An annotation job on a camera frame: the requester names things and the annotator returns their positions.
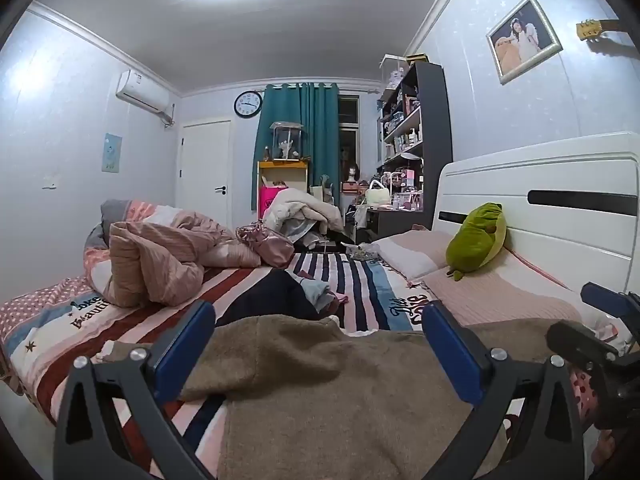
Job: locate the white air conditioner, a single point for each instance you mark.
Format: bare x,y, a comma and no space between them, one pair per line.
142,92

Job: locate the yellow and white shelf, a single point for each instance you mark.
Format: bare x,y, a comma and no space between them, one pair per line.
282,170

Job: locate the pink shopping bag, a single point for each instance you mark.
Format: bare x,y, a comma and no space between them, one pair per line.
270,202

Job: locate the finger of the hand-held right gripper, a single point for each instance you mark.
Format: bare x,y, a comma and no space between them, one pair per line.
607,300
562,340

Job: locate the green plush toy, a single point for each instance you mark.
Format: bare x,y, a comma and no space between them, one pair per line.
475,240

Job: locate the clear display box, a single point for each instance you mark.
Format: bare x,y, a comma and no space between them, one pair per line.
392,75

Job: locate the window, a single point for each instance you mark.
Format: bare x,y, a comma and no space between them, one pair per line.
349,140

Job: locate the small blue wall poster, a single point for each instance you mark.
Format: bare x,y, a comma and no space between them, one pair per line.
112,152

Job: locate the dark desk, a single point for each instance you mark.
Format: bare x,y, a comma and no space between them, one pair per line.
395,220

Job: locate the large pink pillow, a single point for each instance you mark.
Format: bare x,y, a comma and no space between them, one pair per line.
490,295

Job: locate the white door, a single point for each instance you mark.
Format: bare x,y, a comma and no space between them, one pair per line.
205,175

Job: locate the dark bookshelf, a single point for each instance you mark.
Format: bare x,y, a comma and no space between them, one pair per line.
435,120

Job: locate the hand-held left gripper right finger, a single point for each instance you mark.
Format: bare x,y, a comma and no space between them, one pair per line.
450,350

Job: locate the glass display case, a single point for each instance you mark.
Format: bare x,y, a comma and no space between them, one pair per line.
286,142

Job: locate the teal curtain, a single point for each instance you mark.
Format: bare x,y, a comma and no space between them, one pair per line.
320,135

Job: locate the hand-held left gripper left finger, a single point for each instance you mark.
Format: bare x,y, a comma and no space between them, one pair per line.
185,345

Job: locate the brown fleece garment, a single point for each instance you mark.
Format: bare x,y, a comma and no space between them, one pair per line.
325,385

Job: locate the white headboard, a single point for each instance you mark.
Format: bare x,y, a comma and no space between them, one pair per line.
575,230

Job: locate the striped bed sheet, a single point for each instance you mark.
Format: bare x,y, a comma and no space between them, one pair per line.
365,280

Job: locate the yellow guitar headstock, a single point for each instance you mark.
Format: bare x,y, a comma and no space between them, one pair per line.
590,29

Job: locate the shiny pink bag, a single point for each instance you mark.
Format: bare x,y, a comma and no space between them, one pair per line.
265,245

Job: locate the pile of clothes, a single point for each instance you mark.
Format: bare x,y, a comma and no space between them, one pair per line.
305,215

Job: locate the pink quilt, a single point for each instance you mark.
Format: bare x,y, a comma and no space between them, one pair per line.
150,260

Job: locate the framed photo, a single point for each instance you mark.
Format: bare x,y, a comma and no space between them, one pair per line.
524,40

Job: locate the small pink pillow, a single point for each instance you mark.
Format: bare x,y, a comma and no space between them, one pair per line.
410,255

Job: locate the navy garment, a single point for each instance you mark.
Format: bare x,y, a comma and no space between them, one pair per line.
270,295

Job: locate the white handbag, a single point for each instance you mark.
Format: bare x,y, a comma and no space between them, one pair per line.
377,195

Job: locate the light blue garment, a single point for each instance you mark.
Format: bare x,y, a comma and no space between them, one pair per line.
317,292

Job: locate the wig head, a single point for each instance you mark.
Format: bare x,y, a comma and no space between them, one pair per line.
353,174

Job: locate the round wall clock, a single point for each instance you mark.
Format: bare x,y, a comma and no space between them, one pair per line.
248,104

